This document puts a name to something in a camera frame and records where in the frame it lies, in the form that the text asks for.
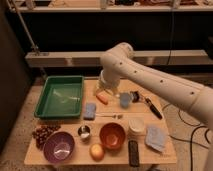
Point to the blue sponge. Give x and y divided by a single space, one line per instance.
90 111

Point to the orange bowl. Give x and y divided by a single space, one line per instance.
112 136

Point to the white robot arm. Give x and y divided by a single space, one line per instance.
194 98

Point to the bunch of red grapes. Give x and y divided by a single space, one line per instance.
42 133

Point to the yellow apple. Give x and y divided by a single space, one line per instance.
97 152

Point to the purple bowl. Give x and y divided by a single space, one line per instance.
58 147

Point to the black remote control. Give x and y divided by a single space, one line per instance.
133 153

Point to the orange carrot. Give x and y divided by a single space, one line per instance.
102 99

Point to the green plastic tray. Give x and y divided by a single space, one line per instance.
61 98

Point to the blue folded cloth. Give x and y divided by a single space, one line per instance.
155 138

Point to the blue plastic cup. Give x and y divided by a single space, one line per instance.
125 99

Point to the small metal cup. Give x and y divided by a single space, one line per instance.
84 132

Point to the black handled kitchen tool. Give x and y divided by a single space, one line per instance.
138 97

